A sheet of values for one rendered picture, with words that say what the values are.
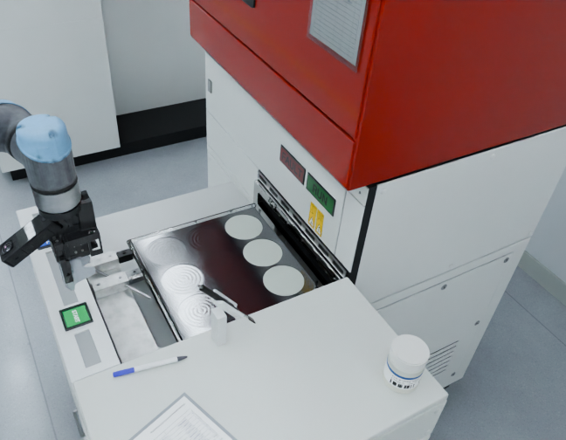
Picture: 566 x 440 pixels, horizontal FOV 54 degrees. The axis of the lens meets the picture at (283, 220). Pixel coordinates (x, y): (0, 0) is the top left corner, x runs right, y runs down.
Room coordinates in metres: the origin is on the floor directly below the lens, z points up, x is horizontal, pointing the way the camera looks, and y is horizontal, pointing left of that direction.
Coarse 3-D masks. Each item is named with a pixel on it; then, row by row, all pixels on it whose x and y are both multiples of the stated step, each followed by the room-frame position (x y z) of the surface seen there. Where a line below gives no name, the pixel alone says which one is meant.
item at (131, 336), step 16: (112, 272) 0.92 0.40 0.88; (112, 304) 0.83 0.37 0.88; (128, 304) 0.83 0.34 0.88; (112, 320) 0.78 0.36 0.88; (128, 320) 0.78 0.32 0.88; (144, 320) 0.79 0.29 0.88; (112, 336) 0.74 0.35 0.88; (128, 336) 0.74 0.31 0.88; (144, 336) 0.75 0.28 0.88; (128, 352) 0.70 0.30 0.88; (144, 352) 0.71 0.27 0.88
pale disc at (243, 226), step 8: (240, 216) 1.16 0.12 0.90; (248, 216) 1.16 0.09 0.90; (232, 224) 1.12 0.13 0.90; (240, 224) 1.12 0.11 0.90; (248, 224) 1.13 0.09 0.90; (256, 224) 1.13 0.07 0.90; (232, 232) 1.09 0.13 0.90; (240, 232) 1.09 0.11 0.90; (248, 232) 1.09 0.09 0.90; (256, 232) 1.10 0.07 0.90
